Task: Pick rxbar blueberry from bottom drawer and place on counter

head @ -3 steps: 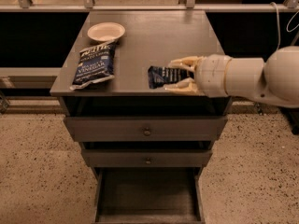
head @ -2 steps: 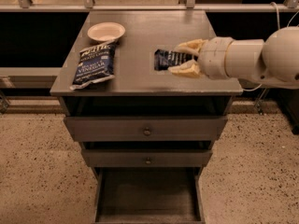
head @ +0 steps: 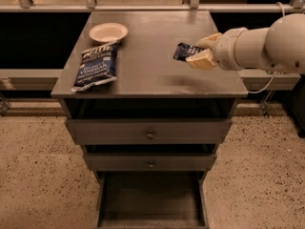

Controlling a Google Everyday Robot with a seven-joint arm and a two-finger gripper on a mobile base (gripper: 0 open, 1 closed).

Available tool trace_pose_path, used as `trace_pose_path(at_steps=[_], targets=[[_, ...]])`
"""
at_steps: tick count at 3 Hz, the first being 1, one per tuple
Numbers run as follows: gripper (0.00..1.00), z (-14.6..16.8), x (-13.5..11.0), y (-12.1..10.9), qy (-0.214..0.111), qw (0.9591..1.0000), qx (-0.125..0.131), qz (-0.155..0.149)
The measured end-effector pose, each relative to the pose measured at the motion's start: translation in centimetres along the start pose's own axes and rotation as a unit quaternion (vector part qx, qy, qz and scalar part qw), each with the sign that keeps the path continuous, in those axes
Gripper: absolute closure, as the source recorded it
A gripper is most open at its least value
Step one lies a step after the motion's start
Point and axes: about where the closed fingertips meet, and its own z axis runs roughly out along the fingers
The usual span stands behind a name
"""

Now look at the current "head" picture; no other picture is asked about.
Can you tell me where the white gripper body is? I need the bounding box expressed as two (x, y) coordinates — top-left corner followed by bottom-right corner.
(212, 28), (247, 71)

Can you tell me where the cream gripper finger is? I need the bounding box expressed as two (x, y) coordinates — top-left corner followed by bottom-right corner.
(196, 32), (222, 49)
(186, 49), (216, 70)

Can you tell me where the dark blue rxbar wrapper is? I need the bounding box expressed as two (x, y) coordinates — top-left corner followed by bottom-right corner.
(173, 43), (203, 61)

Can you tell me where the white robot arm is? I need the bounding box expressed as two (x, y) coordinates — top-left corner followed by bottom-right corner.
(186, 13), (305, 74)

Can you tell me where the grey wooden drawer cabinet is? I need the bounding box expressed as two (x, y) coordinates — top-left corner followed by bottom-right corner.
(51, 10), (249, 183)

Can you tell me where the grey top drawer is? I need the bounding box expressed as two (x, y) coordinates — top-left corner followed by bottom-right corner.
(66, 119), (232, 145)

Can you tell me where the grey middle drawer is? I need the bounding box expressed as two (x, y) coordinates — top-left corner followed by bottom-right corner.
(84, 153), (216, 172)

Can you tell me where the grey open bottom drawer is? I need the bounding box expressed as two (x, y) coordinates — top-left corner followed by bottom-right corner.
(93, 172), (210, 229)

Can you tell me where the round brass top knob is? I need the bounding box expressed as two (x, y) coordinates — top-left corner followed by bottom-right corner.
(147, 131), (154, 139)

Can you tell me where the round brass knob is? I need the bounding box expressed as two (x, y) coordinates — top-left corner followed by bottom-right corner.
(148, 161), (154, 169)
(147, 131), (154, 139)

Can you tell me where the white paper bowl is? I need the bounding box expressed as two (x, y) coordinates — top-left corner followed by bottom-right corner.
(90, 23), (128, 43)

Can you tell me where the blue salt vinegar chips bag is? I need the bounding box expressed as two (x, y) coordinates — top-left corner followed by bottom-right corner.
(71, 41), (119, 93)

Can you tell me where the round brass middle knob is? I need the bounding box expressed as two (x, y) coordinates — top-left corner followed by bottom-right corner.
(148, 161), (154, 169)

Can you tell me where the white cable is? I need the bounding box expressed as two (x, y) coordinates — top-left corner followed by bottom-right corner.
(247, 1), (287, 95)

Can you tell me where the metal railing frame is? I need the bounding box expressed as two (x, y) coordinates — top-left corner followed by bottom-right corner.
(0, 0), (305, 93)

